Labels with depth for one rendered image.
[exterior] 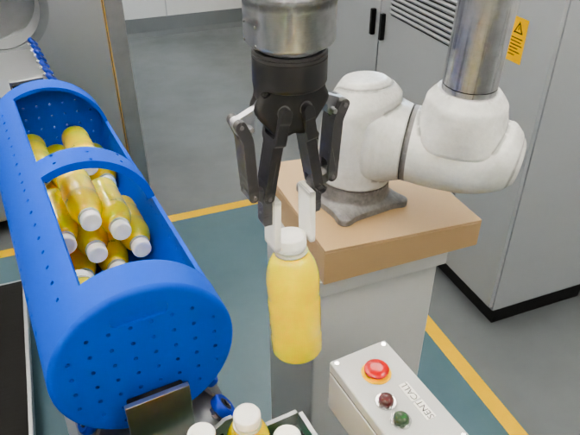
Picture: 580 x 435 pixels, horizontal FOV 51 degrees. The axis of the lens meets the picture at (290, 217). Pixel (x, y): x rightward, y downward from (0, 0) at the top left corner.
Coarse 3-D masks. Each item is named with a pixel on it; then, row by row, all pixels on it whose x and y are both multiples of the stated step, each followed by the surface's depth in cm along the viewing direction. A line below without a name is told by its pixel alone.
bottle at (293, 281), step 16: (272, 256) 73; (288, 256) 71; (304, 256) 72; (272, 272) 72; (288, 272) 71; (304, 272) 71; (272, 288) 73; (288, 288) 71; (304, 288) 72; (272, 304) 74; (288, 304) 72; (304, 304) 73; (272, 320) 76; (288, 320) 74; (304, 320) 74; (320, 320) 77; (272, 336) 78; (288, 336) 75; (304, 336) 75; (320, 336) 78; (288, 352) 76; (304, 352) 76
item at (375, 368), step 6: (372, 360) 89; (378, 360) 89; (366, 366) 88; (372, 366) 88; (378, 366) 88; (384, 366) 88; (366, 372) 87; (372, 372) 87; (378, 372) 87; (384, 372) 87; (378, 378) 86
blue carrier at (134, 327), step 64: (0, 128) 136; (64, 128) 155; (128, 192) 142; (64, 256) 92; (192, 256) 108; (64, 320) 83; (128, 320) 86; (192, 320) 91; (64, 384) 86; (128, 384) 92; (192, 384) 98
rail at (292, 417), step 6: (288, 414) 97; (294, 414) 97; (270, 420) 96; (276, 420) 96; (282, 420) 96; (288, 420) 97; (294, 420) 98; (270, 426) 95; (276, 426) 96; (270, 432) 96
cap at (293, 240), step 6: (282, 228) 73; (288, 228) 73; (294, 228) 72; (282, 234) 72; (288, 234) 71; (294, 234) 71; (300, 234) 71; (282, 240) 70; (288, 240) 70; (294, 240) 70; (300, 240) 70; (282, 246) 70; (288, 246) 70; (294, 246) 70; (300, 246) 70; (282, 252) 71; (288, 252) 70; (294, 252) 70; (300, 252) 71
